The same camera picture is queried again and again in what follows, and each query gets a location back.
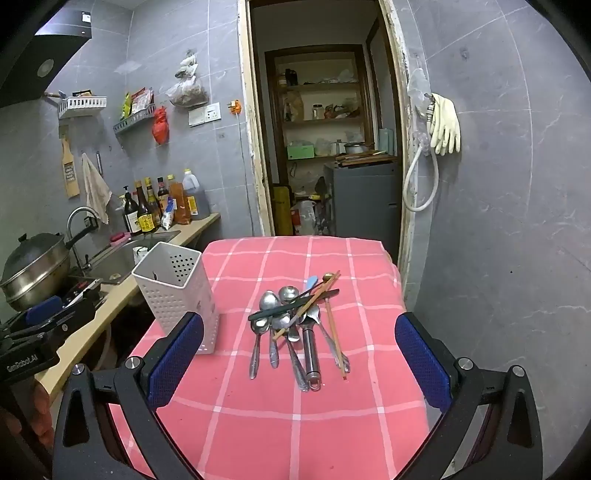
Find steel wok with lid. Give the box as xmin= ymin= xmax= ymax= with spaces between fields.
xmin=0 ymin=226 xmax=100 ymax=312

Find person's left hand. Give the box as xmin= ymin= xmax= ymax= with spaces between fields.
xmin=33 ymin=381 xmax=58 ymax=446

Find wooden door frame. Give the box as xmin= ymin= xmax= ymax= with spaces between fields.
xmin=238 ymin=0 xmax=416 ymax=287

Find steel sink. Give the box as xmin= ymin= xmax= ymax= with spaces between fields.
xmin=85 ymin=229 xmax=182 ymax=284

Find chrome faucet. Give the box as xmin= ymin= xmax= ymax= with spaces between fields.
xmin=66 ymin=206 xmax=100 ymax=273

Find wooden cutting boards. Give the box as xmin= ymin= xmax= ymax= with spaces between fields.
xmin=335 ymin=150 xmax=398 ymax=168

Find orange sauce bottle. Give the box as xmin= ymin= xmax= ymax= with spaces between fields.
xmin=166 ymin=174 xmax=192 ymax=226

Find white hose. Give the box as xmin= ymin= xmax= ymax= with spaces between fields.
xmin=402 ymin=138 xmax=440 ymax=213

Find black chopsticks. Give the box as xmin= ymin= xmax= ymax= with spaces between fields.
xmin=248 ymin=288 xmax=341 ymax=322

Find blue white seasoning packet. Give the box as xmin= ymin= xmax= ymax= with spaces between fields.
xmin=161 ymin=196 xmax=178 ymax=230

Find black range hood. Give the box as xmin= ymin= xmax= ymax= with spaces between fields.
xmin=0 ymin=0 xmax=132 ymax=109

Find clear bag of dried goods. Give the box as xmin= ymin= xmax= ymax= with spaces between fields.
xmin=165 ymin=76 xmax=208 ymax=108

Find steel spoon patterned handle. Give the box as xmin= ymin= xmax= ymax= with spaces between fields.
xmin=271 ymin=313 xmax=309 ymax=392

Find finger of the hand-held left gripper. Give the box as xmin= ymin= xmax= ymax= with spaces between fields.
xmin=25 ymin=295 xmax=65 ymax=326
xmin=0 ymin=298 xmax=100 ymax=352

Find white wall basket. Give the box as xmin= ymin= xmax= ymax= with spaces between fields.
xmin=58 ymin=95 xmax=108 ymax=120

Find red plastic bag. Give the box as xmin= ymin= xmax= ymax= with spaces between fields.
xmin=152 ymin=106 xmax=169 ymax=145

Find soy sauce bottle yellow label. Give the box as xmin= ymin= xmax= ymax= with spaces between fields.
xmin=134 ymin=180 xmax=157 ymax=234

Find clear plastic bag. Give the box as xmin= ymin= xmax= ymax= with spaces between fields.
xmin=407 ymin=69 xmax=435 ymax=144

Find wooden shelf unit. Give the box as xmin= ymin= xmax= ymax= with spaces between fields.
xmin=264 ymin=45 xmax=376 ymax=185

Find clear plastic jug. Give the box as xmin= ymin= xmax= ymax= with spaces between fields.
xmin=291 ymin=200 xmax=319 ymax=236

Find white wall socket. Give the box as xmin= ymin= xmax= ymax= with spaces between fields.
xmin=188 ymin=104 xmax=221 ymax=126

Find black gas stove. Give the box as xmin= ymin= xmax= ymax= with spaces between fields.
xmin=60 ymin=277 xmax=105 ymax=310

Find dark pump bottle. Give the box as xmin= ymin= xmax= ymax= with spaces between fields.
xmin=122 ymin=185 xmax=143 ymax=236

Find red snack packets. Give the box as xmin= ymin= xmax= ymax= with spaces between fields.
xmin=130 ymin=88 xmax=154 ymax=115

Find pink checked tablecloth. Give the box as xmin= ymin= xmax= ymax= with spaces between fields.
xmin=107 ymin=235 xmax=435 ymax=480

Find wooden chopstick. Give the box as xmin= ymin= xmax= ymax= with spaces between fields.
xmin=323 ymin=277 xmax=348 ymax=381
xmin=273 ymin=271 xmax=341 ymax=342

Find steel fork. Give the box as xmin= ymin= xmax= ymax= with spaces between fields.
xmin=305 ymin=307 xmax=351 ymax=374

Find cardboard box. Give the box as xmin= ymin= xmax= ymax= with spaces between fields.
xmin=131 ymin=241 xmax=221 ymax=355

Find yellow canister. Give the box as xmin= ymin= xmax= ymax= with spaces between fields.
xmin=273 ymin=185 xmax=294 ymax=236

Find grey cabinet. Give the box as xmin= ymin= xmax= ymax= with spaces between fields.
xmin=323 ymin=159 xmax=402 ymax=259

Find metal wall shelf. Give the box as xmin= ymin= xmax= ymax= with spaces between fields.
xmin=113 ymin=104 xmax=157 ymax=136

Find beige hanging towel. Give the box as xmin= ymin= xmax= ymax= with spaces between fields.
xmin=82 ymin=152 xmax=112 ymax=225

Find steel utensil round handle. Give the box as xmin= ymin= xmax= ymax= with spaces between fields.
xmin=300 ymin=320 xmax=322 ymax=391

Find dark sauce bottle red cap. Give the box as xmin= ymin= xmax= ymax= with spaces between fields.
xmin=156 ymin=176 xmax=171 ymax=217

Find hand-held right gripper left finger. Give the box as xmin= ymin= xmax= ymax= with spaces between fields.
xmin=52 ymin=311 xmax=206 ymax=480

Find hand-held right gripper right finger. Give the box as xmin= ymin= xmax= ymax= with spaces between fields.
xmin=394 ymin=311 xmax=543 ymax=480

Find cream rubber gloves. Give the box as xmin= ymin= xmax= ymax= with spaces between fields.
xmin=429 ymin=92 xmax=461 ymax=156

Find white hanging bundle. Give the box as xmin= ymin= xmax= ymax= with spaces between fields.
xmin=175 ymin=50 xmax=199 ymax=79

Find wooden grater board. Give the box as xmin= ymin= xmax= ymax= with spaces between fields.
xmin=61 ymin=134 xmax=81 ymax=199

